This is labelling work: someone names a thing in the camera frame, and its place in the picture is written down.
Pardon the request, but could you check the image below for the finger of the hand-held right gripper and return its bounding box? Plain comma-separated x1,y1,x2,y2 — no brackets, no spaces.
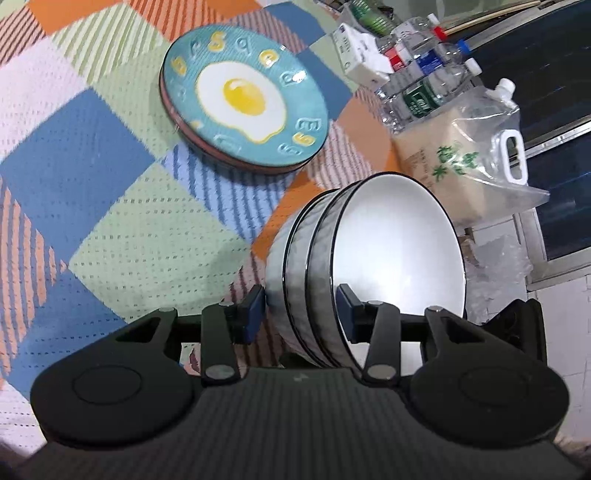
482,298,548,366

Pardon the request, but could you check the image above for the red cap water bottle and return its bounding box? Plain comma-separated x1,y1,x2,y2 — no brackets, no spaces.
376,25,449,71

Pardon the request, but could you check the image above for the colourful checkered tablecloth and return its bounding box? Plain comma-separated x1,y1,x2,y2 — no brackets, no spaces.
0,0,403,457

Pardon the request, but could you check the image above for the clear tray with green items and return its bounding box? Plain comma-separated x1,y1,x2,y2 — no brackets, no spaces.
345,0,403,37

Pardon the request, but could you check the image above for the clear rice bag with spout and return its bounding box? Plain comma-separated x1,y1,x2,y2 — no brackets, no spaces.
392,78,551,228

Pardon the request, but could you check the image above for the green label water bottle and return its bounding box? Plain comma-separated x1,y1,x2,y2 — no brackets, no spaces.
376,58,484,133

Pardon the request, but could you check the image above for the crumpled clear plastic bag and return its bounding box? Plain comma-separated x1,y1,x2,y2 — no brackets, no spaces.
465,230,533,325

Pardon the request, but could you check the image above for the white cardboard box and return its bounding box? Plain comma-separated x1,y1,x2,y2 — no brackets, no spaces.
331,22,394,87

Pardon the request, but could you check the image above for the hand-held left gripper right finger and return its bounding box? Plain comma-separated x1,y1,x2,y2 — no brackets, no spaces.
336,284,485,386

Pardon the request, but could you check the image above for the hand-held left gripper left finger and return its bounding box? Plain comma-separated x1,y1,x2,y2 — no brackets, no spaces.
115,285,267,386

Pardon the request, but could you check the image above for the dark glass window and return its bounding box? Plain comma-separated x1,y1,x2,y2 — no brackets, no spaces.
459,0,591,265

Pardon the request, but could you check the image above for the white bowl black rim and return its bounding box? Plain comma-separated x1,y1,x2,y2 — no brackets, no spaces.
265,188,341,357
283,181,370,368
308,172,467,371

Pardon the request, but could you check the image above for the teal fried egg plate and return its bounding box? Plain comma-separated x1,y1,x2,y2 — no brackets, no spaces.
160,25,329,168

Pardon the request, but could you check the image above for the white cap clear bottle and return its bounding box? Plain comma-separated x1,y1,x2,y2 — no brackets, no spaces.
379,14,440,52

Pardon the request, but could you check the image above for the blue cap water bottle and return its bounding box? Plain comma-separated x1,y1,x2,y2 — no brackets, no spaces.
402,39,472,82

